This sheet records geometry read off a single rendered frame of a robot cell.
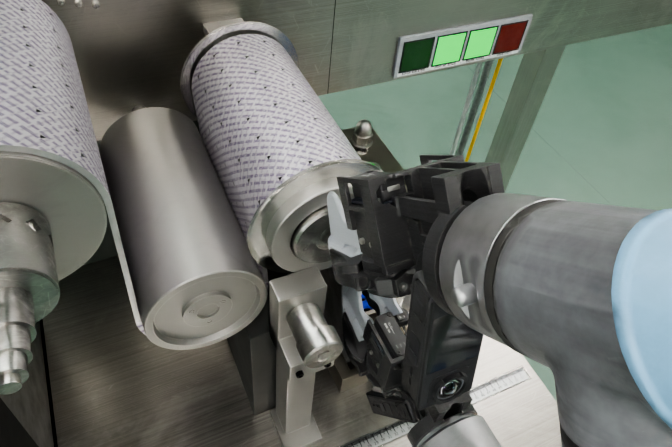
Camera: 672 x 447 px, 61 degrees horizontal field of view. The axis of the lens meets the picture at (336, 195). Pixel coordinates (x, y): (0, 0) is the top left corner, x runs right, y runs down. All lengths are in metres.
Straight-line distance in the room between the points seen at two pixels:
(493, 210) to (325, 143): 0.27
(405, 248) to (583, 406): 0.16
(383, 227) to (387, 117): 2.39
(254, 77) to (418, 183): 0.29
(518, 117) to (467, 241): 1.22
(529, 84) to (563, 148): 1.43
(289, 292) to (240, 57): 0.26
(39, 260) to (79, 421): 0.47
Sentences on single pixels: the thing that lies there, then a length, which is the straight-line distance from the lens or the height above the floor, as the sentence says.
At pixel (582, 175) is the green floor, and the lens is 2.75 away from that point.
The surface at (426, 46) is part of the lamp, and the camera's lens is 0.91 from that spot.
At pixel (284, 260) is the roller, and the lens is 0.53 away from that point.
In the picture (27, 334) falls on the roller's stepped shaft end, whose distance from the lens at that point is 0.39.
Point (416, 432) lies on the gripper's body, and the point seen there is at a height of 1.12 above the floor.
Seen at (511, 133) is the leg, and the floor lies 0.77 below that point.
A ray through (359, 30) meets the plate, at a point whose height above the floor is 1.24.
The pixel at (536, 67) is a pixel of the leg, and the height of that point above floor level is 0.96.
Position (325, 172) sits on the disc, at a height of 1.32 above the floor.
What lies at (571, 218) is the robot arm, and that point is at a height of 1.49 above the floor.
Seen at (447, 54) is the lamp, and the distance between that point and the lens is 0.95.
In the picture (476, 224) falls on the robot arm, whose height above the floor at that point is 1.45.
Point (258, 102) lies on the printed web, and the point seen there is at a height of 1.31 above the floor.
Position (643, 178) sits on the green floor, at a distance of 2.89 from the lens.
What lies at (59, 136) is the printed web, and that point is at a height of 1.39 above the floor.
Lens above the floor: 1.65
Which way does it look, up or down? 46 degrees down
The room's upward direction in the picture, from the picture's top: 7 degrees clockwise
